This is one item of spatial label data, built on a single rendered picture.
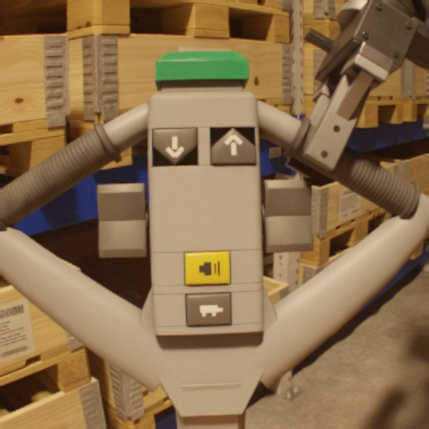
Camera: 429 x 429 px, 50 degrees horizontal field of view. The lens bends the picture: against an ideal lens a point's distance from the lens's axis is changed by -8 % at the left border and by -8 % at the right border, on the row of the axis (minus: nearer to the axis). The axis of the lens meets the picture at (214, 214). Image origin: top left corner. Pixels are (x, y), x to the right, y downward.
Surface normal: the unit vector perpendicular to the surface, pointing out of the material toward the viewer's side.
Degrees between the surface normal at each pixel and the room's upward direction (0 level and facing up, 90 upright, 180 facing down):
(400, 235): 68
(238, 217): 74
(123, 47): 90
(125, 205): 91
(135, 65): 90
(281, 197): 91
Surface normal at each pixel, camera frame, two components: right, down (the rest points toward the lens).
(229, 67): 0.05, 0.00
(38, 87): 0.73, 0.18
